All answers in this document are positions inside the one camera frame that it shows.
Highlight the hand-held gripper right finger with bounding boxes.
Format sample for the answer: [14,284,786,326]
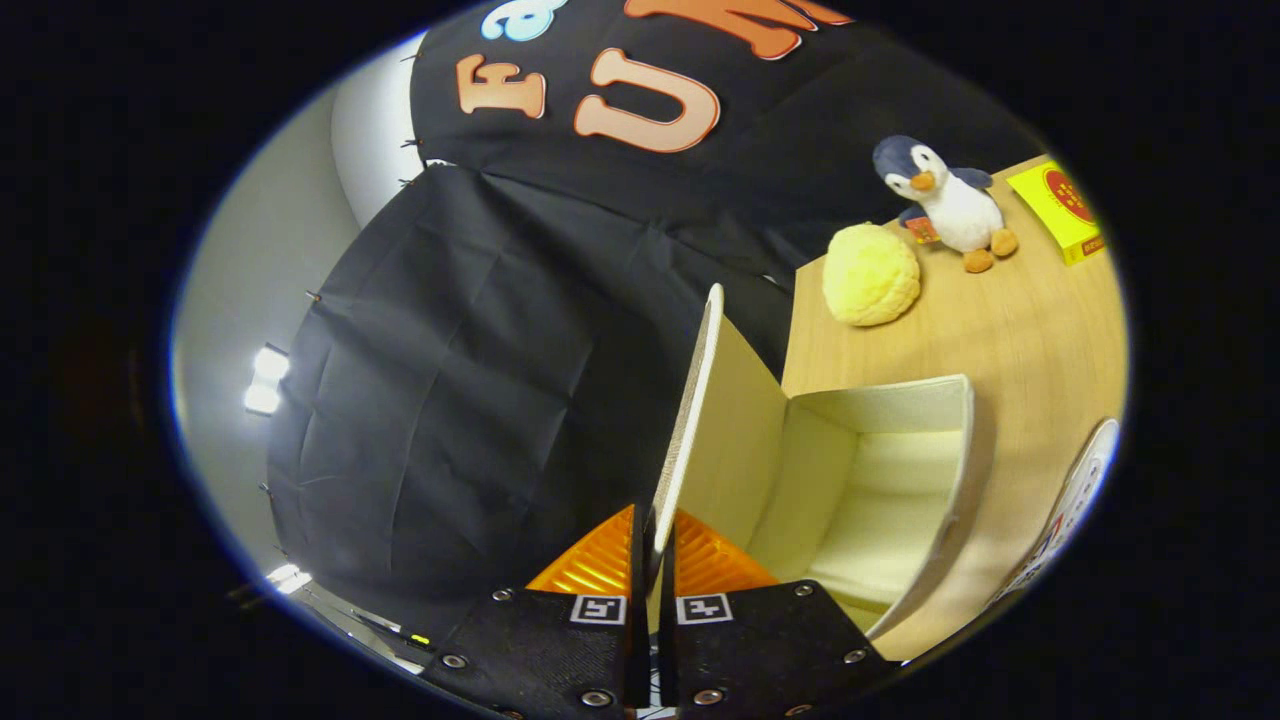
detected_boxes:
[657,508,898,720]

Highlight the cream fabric storage box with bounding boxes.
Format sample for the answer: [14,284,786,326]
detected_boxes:
[648,283,976,641]

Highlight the yellow round plush toy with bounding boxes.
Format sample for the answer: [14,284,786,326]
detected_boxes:
[822,222,921,328]

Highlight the white canvas shoe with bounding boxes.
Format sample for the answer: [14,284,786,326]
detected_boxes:
[985,418,1121,613]

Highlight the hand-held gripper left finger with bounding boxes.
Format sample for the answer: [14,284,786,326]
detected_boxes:
[418,503,656,720]

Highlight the penguin plush toy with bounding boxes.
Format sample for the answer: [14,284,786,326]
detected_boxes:
[872,135,1019,274]

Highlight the yellow book with red circle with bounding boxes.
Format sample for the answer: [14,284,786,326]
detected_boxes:
[1005,160,1108,267]

